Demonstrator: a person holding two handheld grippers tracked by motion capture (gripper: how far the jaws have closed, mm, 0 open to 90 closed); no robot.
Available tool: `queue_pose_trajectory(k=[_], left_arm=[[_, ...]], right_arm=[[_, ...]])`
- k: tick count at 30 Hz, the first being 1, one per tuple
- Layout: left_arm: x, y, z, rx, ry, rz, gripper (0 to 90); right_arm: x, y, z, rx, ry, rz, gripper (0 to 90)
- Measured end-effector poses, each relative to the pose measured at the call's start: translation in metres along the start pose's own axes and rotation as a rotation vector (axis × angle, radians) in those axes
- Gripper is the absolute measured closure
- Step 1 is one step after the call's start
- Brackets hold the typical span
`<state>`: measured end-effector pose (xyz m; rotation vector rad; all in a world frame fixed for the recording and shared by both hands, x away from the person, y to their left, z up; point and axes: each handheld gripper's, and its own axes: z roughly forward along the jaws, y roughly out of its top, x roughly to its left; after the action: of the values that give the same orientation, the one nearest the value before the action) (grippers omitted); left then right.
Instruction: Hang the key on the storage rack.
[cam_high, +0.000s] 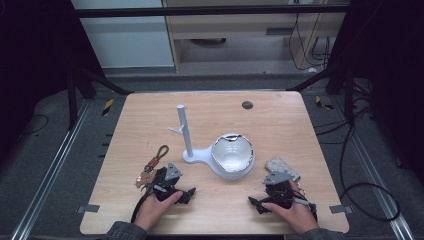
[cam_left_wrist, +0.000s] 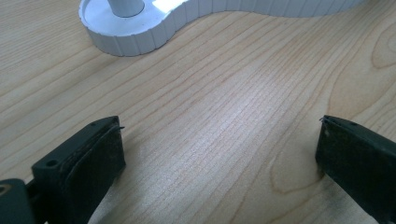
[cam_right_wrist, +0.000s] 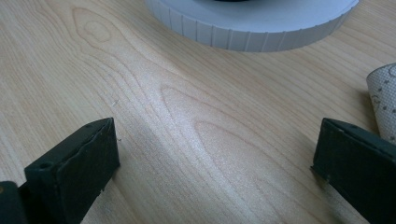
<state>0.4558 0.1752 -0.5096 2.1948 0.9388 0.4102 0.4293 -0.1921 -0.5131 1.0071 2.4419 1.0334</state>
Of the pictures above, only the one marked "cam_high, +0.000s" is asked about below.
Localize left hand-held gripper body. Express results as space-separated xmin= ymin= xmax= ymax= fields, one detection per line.
xmin=146 ymin=162 xmax=188 ymax=204

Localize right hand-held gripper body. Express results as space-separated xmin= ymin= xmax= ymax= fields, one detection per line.
xmin=262 ymin=170 xmax=303 ymax=209

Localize keychain with cord loop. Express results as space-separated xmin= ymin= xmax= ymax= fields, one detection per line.
xmin=134 ymin=144 xmax=170 ymax=189

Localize quilted beige pouch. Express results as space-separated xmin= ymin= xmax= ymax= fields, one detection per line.
xmin=265 ymin=155 xmax=302 ymax=191

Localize white key stand with bowl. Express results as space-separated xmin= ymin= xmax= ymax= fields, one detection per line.
xmin=167 ymin=104 xmax=256 ymax=181

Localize person's left hand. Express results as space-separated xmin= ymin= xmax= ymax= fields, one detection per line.
xmin=133 ymin=190 xmax=184 ymax=233

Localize person's right hand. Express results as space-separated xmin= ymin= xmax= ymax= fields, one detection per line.
xmin=260 ymin=179 xmax=320 ymax=235

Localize yellow black striped tape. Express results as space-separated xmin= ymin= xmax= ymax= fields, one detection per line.
xmin=314 ymin=95 xmax=335 ymax=111
xmin=101 ymin=98 xmax=115 ymax=117

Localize black metal stand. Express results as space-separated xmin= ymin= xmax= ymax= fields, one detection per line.
xmin=286 ymin=63 xmax=357 ymax=128
xmin=65 ymin=64 xmax=134 ymax=131

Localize white cabinet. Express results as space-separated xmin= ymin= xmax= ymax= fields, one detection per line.
xmin=70 ymin=0 xmax=175 ymax=69

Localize wooden cabinet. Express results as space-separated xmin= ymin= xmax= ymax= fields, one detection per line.
xmin=162 ymin=0 xmax=351 ymax=73

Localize black horizontal bar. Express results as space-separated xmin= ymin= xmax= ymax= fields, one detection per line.
xmin=71 ymin=4 xmax=351 ymax=19

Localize left hand-held gripper cable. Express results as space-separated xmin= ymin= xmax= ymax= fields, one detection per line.
xmin=130 ymin=186 xmax=154 ymax=224

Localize hand-held gripper cable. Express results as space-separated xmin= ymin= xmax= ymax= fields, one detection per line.
xmin=294 ymin=189 xmax=319 ymax=222
xmin=130 ymin=186 xmax=154 ymax=224

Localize right hand-held gripper cable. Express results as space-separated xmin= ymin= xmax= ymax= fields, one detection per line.
xmin=294 ymin=189 xmax=319 ymax=222

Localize grey table bracket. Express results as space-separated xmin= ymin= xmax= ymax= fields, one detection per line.
xmin=76 ymin=203 xmax=101 ymax=214
xmin=329 ymin=204 xmax=353 ymax=215

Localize black looped floor cable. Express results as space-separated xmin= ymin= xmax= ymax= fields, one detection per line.
xmin=339 ymin=123 xmax=401 ymax=223

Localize metal floor rail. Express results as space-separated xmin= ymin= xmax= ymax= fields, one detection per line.
xmin=9 ymin=99 xmax=92 ymax=240
xmin=333 ymin=96 xmax=416 ymax=240

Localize thin black floor cable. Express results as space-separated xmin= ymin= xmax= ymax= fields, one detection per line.
xmin=19 ymin=113 xmax=50 ymax=136

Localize hanging black cables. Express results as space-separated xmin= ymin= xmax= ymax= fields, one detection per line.
xmin=287 ymin=12 xmax=332 ymax=72

